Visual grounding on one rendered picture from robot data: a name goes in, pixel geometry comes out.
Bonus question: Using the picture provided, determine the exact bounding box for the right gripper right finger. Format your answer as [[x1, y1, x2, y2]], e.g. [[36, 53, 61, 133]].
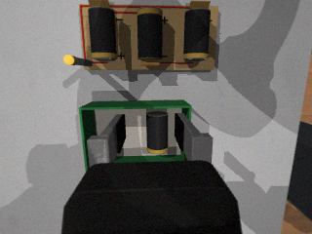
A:
[[175, 113, 213, 163]]

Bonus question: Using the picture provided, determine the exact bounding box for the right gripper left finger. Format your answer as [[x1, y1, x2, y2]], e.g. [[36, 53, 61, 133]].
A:
[[87, 114, 126, 167]]

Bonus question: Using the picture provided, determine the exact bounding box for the black battery with gold end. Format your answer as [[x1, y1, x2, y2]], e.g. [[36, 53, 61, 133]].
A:
[[137, 7, 163, 59], [88, 7, 117, 59], [146, 111, 168, 154], [183, 8, 211, 59]]

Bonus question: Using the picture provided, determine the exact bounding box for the green open box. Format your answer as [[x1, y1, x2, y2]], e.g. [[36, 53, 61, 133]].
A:
[[79, 99, 192, 171]]

